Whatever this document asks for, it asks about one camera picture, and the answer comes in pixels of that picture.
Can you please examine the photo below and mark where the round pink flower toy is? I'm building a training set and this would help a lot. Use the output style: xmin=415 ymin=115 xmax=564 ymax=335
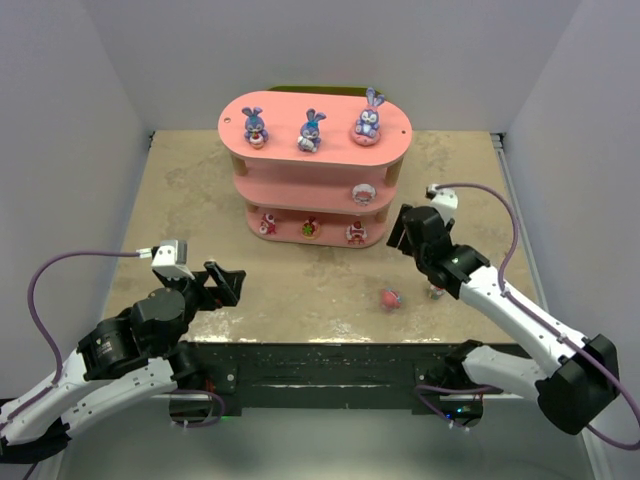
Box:
xmin=300 ymin=216 xmax=321 ymax=240

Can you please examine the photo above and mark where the purple bunny with bottle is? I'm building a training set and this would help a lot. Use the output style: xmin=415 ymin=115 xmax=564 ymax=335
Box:
xmin=296 ymin=108 xmax=326 ymax=153

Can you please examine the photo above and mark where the black base frame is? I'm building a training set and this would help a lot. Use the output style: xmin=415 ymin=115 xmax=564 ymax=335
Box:
xmin=171 ymin=340 xmax=479 ymax=416

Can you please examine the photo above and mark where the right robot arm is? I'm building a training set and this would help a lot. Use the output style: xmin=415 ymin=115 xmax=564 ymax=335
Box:
xmin=387 ymin=204 xmax=620 ymax=435

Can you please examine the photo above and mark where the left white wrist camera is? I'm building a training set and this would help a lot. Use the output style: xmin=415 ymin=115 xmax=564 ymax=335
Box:
xmin=136 ymin=239 xmax=194 ymax=280

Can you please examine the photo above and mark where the pink green standing toy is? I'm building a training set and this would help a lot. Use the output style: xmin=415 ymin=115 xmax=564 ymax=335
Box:
xmin=428 ymin=285 xmax=446 ymax=300

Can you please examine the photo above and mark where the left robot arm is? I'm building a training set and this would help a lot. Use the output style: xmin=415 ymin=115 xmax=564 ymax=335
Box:
xmin=1 ymin=262 xmax=246 ymax=464

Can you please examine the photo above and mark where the pink three-tier shelf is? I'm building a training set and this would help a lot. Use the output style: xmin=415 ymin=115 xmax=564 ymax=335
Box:
xmin=218 ymin=91 xmax=412 ymax=249

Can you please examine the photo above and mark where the purple bunny with cupcake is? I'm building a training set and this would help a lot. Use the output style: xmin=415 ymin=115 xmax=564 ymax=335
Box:
xmin=241 ymin=107 xmax=269 ymax=149

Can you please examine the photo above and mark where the green board behind shelf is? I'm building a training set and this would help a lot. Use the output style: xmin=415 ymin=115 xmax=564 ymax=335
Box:
xmin=269 ymin=85 xmax=367 ymax=97

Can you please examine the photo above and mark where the pink pig toy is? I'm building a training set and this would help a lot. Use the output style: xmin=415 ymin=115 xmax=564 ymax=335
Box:
xmin=380 ymin=288 xmax=402 ymax=311

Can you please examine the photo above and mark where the red pink cake toy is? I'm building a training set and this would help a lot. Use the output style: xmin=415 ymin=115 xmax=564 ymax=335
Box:
xmin=258 ymin=213 xmax=277 ymax=236

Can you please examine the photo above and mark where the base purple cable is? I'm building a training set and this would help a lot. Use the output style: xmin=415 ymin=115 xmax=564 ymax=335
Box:
xmin=169 ymin=389 xmax=226 ymax=430
xmin=415 ymin=383 xmax=501 ymax=432

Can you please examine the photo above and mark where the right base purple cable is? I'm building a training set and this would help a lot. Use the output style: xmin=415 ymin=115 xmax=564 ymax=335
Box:
xmin=415 ymin=383 xmax=501 ymax=432

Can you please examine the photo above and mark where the red white strawberry toy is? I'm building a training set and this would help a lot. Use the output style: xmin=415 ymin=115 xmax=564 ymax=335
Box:
xmin=345 ymin=221 xmax=368 ymax=245

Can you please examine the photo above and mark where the pink white toy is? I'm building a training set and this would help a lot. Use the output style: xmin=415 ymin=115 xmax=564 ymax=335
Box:
xmin=351 ymin=183 xmax=377 ymax=206

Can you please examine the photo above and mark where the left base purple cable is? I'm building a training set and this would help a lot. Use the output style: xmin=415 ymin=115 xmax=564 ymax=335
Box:
xmin=169 ymin=389 xmax=226 ymax=430

